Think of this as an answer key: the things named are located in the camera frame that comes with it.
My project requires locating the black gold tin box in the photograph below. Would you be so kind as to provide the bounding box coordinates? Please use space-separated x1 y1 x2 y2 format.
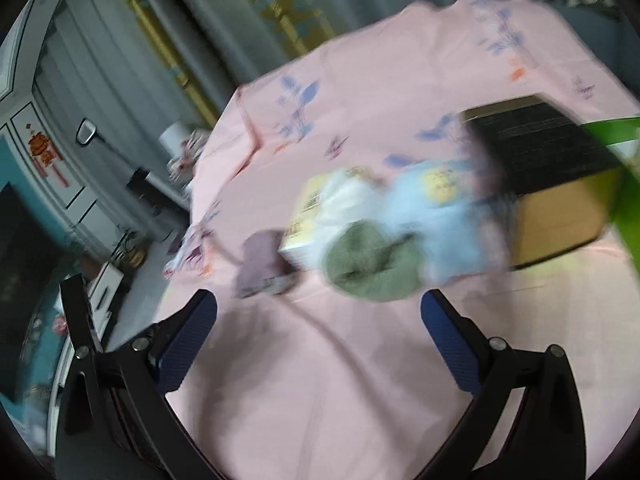
460 94 620 270

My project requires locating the green knitted sock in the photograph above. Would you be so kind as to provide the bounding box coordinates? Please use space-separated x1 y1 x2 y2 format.
321 220 424 302

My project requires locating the white cabinet with red decoration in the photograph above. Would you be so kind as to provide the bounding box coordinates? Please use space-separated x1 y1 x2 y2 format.
4 100 126 258

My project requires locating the purple cloth piece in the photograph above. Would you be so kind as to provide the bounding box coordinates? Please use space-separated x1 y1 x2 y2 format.
235 230 296 298

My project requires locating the light blue plush toy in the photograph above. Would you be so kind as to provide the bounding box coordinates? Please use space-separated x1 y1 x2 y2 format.
380 162 506 285

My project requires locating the dark grey sofa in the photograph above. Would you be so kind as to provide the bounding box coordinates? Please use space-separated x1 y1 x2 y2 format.
555 6 640 98

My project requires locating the grey curtain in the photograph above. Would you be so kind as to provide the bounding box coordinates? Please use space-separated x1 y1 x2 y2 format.
29 0 591 201

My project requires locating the pink printed tablecloth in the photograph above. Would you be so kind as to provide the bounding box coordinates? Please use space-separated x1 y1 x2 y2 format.
160 0 639 479

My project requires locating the green cardboard box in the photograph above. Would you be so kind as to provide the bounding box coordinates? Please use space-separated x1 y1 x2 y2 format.
584 116 640 274

